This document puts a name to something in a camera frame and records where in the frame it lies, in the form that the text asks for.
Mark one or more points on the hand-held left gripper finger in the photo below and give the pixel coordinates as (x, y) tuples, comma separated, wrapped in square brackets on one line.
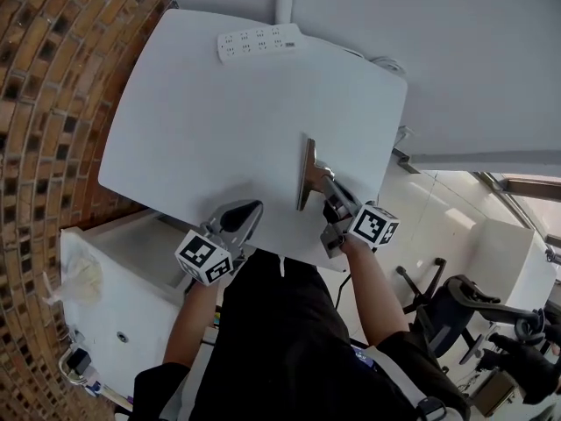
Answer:
[(254, 222), (228, 206)]

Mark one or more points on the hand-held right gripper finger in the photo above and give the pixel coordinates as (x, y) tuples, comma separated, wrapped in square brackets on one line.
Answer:
[(334, 212), (346, 197)]

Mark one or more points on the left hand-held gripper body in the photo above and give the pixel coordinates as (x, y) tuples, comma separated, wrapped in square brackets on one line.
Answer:
[(206, 254)]

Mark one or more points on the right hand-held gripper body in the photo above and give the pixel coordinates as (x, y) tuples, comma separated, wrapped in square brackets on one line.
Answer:
[(372, 228)]

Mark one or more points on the metal squeegee object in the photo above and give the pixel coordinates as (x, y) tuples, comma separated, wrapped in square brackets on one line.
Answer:
[(308, 174)]

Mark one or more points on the person's right forearm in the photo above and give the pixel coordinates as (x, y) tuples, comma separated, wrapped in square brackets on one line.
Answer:
[(377, 292)]

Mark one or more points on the person's left forearm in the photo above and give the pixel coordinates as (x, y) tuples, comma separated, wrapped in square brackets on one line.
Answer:
[(193, 323)]

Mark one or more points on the white table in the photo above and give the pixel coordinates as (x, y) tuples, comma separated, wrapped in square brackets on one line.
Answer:
[(228, 116)]

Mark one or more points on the white cabinet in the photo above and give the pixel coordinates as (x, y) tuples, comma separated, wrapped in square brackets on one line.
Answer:
[(131, 305)]

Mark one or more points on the black office chair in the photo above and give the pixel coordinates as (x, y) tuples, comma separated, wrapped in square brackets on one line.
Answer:
[(456, 309)]

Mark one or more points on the person's black clothing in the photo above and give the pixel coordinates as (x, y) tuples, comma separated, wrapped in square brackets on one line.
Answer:
[(285, 344)]

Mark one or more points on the clear plastic bag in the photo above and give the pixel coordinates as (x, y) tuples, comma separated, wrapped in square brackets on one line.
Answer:
[(81, 279)]

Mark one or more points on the white desk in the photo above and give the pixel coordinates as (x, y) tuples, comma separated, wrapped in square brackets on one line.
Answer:
[(508, 257)]

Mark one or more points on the small black box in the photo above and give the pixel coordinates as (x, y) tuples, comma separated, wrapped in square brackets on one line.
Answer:
[(79, 361)]

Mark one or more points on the white power strip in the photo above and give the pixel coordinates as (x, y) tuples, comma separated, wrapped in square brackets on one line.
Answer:
[(258, 42)]

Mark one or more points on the cardboard box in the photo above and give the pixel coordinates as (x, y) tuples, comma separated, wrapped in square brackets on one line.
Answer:
[(495, 393)]

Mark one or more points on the black jacket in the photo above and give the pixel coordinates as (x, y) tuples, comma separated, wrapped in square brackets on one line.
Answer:
[(526, 366)]

